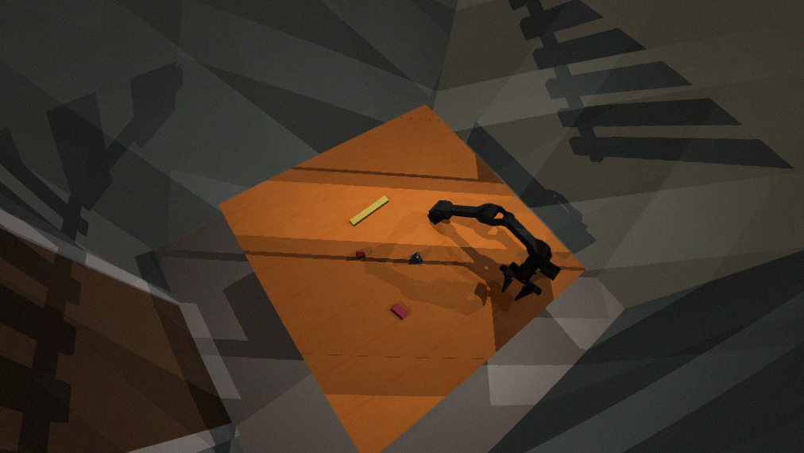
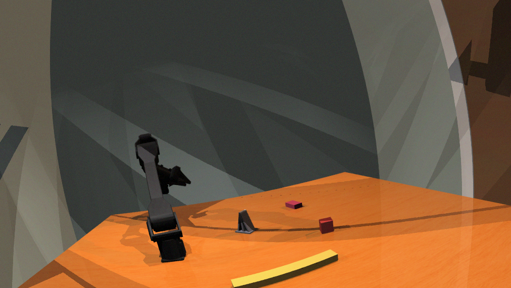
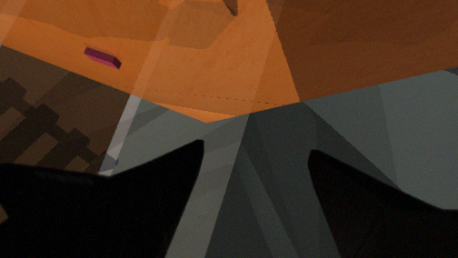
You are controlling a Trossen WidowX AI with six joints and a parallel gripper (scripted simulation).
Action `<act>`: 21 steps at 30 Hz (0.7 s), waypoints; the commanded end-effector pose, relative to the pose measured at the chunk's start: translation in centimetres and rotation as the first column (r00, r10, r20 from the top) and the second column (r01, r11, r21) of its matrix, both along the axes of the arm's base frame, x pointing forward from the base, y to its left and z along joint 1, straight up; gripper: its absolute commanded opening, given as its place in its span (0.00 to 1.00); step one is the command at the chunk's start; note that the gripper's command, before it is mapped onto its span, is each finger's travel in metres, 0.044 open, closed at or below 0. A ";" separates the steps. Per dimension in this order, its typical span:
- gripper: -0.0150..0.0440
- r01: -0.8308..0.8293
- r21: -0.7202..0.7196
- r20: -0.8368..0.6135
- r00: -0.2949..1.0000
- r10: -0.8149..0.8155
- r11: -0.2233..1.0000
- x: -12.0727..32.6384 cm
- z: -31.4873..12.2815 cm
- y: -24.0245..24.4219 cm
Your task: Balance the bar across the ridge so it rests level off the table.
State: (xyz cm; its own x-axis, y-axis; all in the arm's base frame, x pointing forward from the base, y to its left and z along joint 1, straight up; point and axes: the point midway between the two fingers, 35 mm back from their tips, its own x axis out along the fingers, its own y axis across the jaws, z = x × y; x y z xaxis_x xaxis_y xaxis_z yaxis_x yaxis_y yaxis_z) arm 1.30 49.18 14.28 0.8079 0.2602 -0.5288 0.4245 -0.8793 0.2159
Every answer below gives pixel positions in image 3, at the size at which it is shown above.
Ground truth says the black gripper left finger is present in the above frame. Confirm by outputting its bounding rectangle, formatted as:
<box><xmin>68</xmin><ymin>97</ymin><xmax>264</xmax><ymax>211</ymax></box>
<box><xmin>0</xmin><ymin>140</ymin><xmax>204</xmax><ymax>258</ymax></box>

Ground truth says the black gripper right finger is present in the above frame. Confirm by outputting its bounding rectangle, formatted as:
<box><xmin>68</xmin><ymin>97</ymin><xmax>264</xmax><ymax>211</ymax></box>
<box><xmin>307</xmin><ymin>150</ymin><xmax>458</xmax><ymax>258</ymax></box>

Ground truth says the pink rectangular block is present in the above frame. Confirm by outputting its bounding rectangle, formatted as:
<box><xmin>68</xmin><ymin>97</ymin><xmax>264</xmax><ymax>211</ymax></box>
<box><xmin>84</xmin><ymin>47</ymin><xmax>121</xmax><ymax>70</ymax></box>

